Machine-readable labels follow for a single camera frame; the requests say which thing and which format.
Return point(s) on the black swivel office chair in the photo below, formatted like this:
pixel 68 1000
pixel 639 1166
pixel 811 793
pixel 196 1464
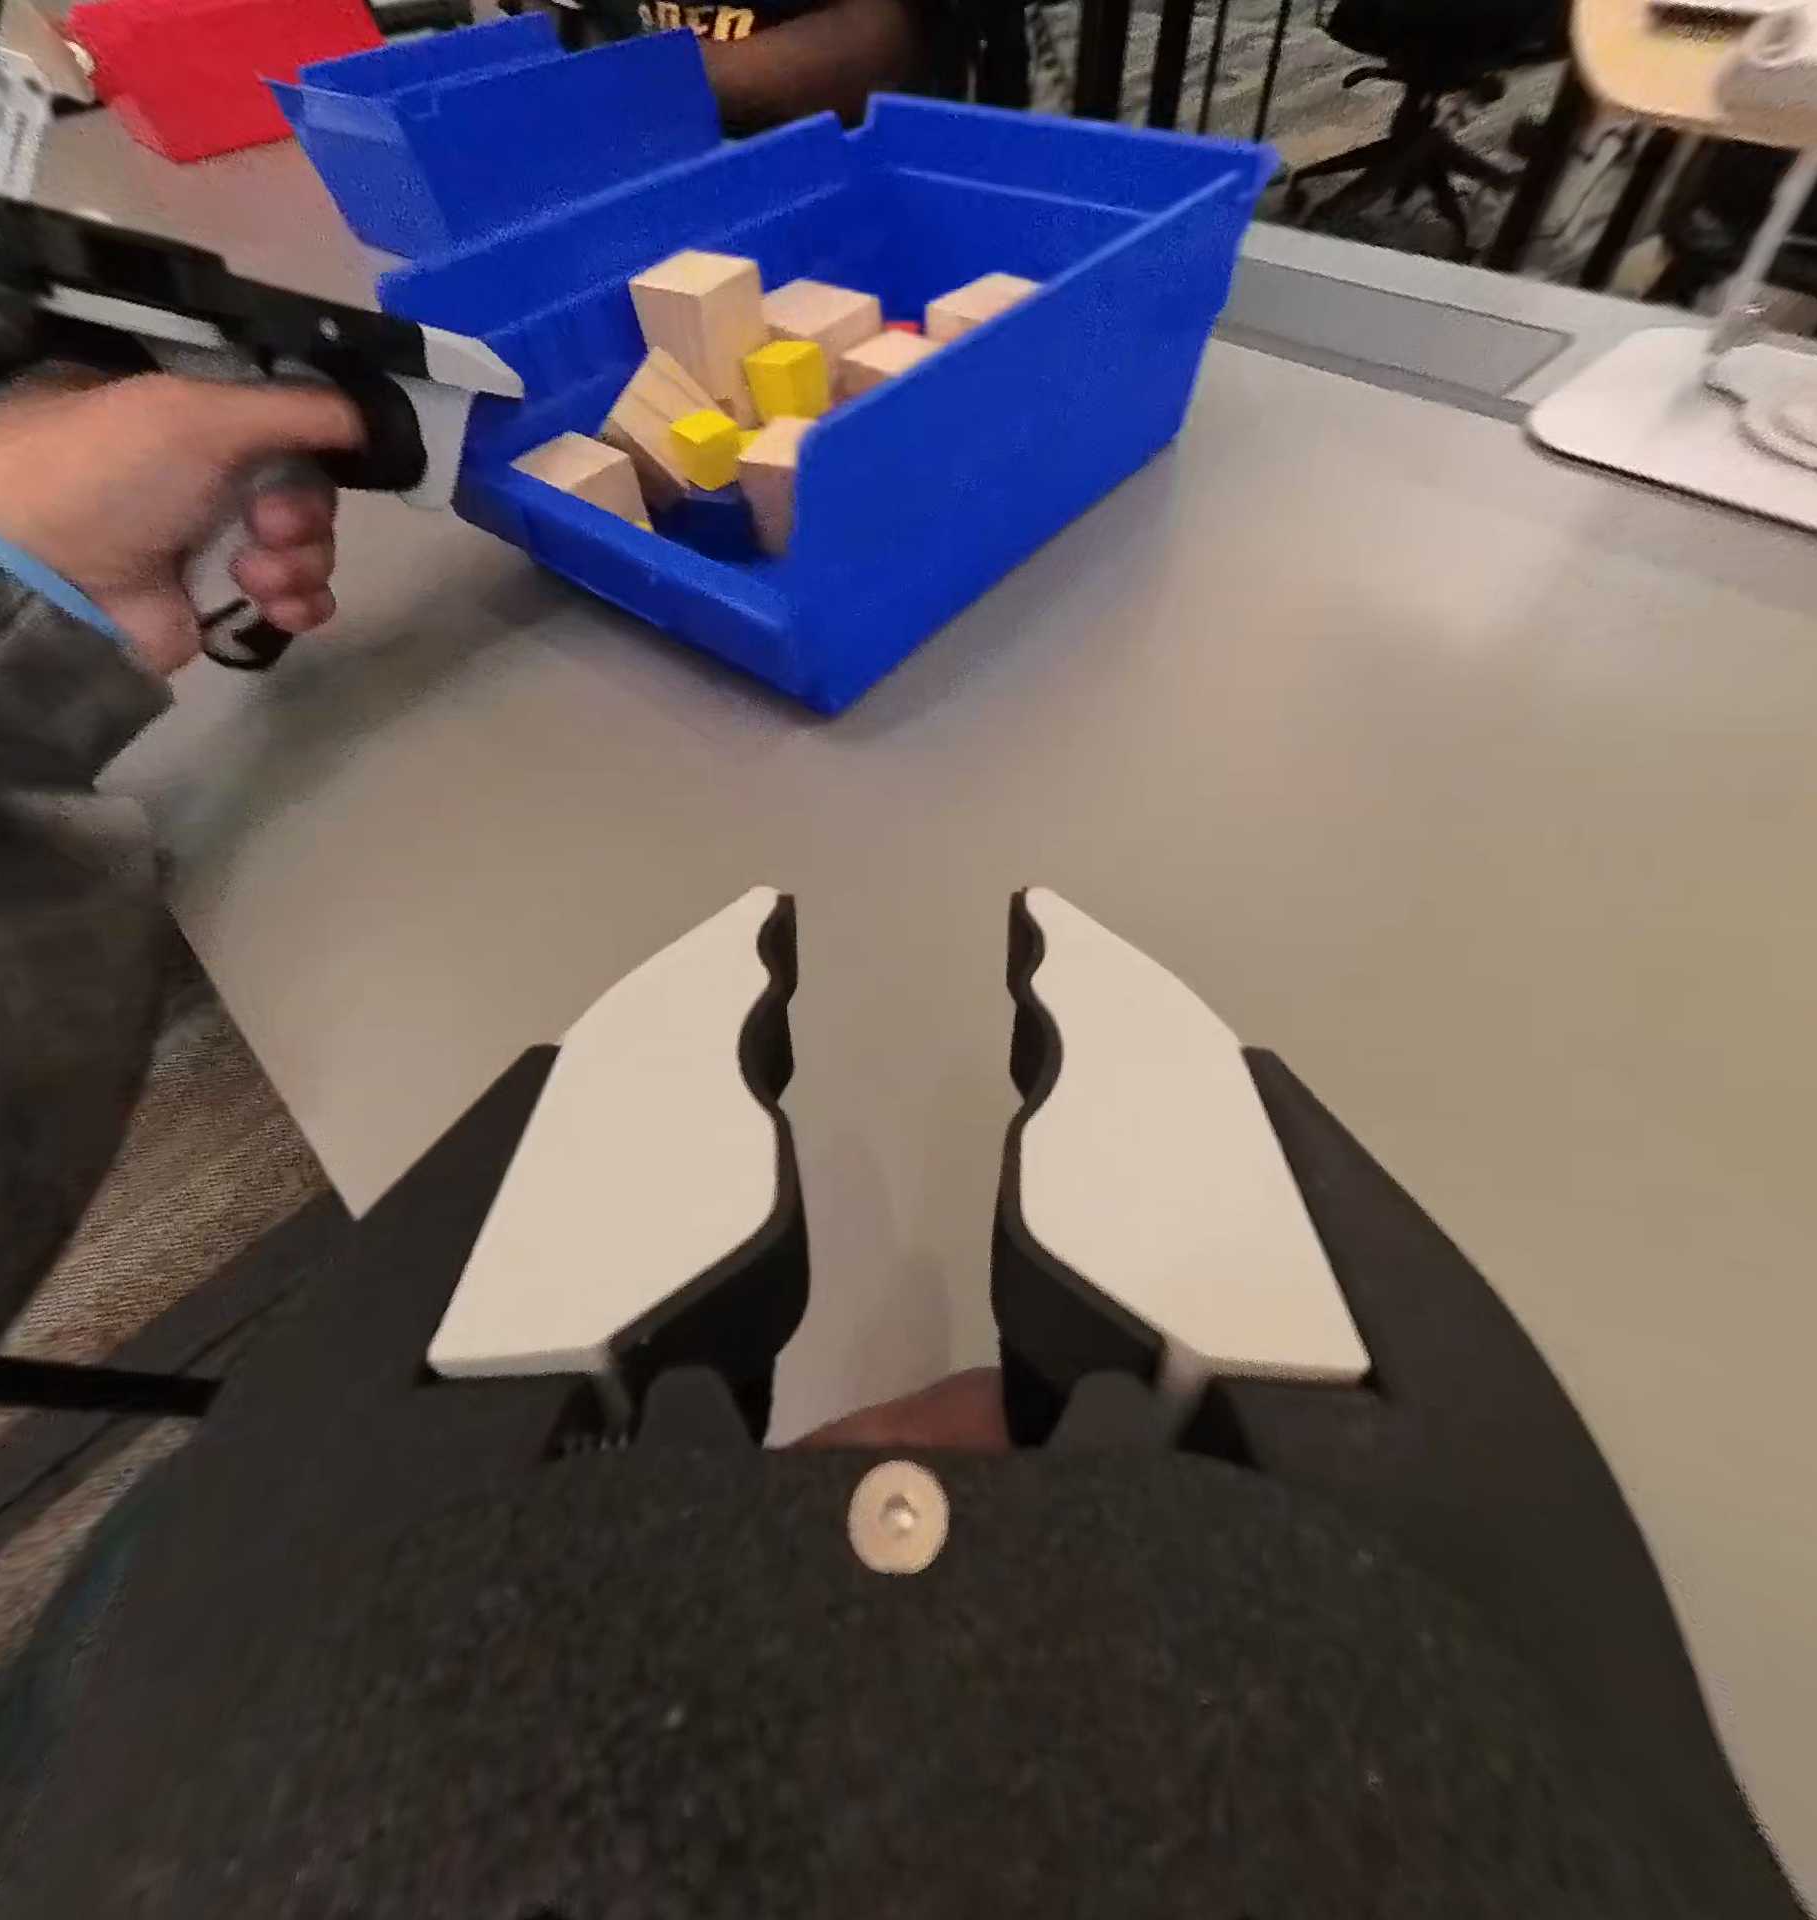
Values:
pixel 1413 91

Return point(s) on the black metal bar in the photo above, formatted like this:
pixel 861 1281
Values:
pixel 84 1388

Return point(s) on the person's left hand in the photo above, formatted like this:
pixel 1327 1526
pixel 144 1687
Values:
pixel 115 495

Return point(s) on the person's left forearm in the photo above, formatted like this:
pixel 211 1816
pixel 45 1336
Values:
pixel 38 932

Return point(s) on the black metal desk frame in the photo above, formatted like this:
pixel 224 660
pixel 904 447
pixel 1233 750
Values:
pixel 1170 61

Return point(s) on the wooden sign board on stand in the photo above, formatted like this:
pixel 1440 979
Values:
pixel 1704 392

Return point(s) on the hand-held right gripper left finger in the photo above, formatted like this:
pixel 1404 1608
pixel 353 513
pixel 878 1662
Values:
pixel 626 1199

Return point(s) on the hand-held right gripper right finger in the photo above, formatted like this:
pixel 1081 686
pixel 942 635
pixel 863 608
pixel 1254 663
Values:
pixel 1180 1199

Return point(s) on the red object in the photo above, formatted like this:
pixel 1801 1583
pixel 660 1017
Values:
pixel 203 75

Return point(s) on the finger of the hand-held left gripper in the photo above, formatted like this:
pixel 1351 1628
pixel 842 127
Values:
pixel 439 443
pixel 473 362

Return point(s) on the blue plastic bin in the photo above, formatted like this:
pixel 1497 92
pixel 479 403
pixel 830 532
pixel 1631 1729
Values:
pixel 442 134
pixel 998 450

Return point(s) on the pile of wooden cubes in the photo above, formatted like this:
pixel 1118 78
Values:
pixel 700 324

